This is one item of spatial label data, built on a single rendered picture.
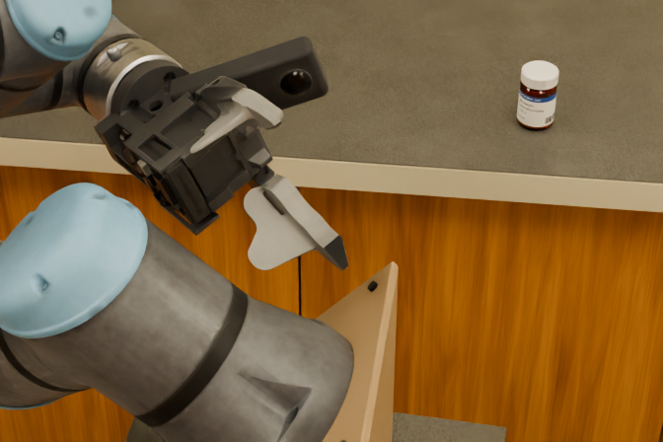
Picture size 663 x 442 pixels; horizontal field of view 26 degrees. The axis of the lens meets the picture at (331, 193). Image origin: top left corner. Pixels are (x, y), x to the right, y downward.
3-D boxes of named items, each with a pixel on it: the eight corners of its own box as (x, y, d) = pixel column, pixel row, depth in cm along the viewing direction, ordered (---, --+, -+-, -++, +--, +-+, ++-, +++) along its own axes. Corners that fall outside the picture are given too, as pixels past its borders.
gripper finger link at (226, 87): (256, 138, 98) (226, 148, 107) (275, 122, 99) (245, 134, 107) (214, 84, 98) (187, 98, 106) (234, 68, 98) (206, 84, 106)
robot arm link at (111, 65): (179, 88, 119) (139, 13, 113) (208, 109, 115) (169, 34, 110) (107, 142, 116) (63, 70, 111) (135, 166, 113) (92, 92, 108)
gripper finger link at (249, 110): (224, 169, 93) (194, 178, 101) (293, 113, 94) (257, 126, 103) (194, 130, 92) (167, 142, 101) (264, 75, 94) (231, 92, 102)
